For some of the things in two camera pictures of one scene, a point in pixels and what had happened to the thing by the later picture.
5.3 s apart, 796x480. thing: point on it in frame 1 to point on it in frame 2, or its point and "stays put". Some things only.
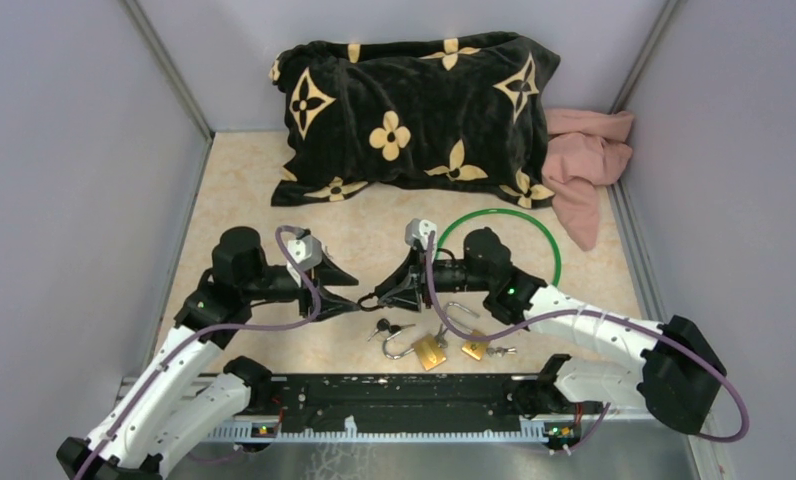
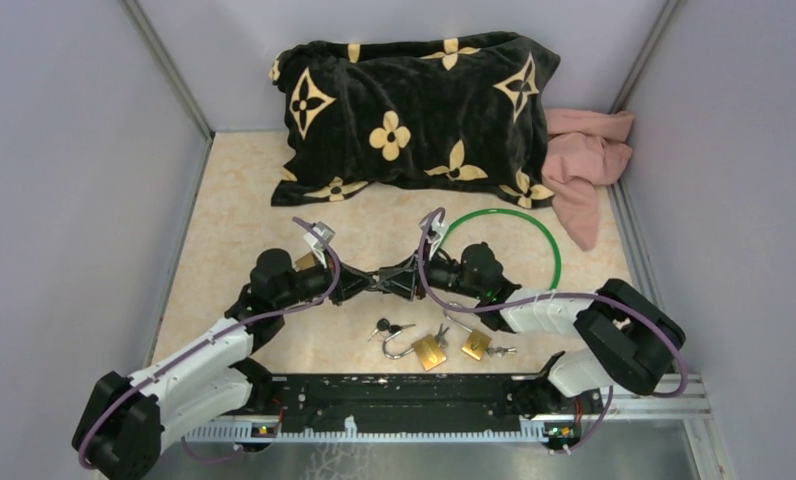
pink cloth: (586, 151) stays put
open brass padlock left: (427, 353) stays put
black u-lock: (373, 308) to (376, 284)
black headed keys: (384, 325) stays put
